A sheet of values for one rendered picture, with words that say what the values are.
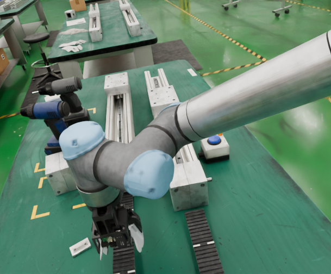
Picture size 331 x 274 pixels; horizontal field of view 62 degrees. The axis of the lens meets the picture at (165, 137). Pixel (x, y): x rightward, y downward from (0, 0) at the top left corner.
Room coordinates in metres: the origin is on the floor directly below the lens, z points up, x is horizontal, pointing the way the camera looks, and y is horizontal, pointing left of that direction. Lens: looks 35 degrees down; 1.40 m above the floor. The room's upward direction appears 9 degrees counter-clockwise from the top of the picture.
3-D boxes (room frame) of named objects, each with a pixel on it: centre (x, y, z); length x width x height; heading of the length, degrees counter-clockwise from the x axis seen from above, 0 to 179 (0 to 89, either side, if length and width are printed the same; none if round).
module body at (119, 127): (1.00, 0.17, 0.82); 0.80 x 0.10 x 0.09; 3
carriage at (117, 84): (1.25, 0.19, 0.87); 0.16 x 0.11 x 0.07; 3
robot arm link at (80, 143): (0.39, 0.14, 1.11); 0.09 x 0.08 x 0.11; 56
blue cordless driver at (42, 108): (0.91, 0.43, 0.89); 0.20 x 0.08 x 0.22; 80
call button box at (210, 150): (0.74, -0.15, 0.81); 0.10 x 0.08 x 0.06; 93
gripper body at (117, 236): (0.39, 0.14, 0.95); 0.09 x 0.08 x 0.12; 3
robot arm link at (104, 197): (0.40, 0.14, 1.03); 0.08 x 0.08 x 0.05
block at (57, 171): (0.72, 0.34, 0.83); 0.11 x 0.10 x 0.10; 105
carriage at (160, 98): (1.01, -0.01, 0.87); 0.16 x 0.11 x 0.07; 3
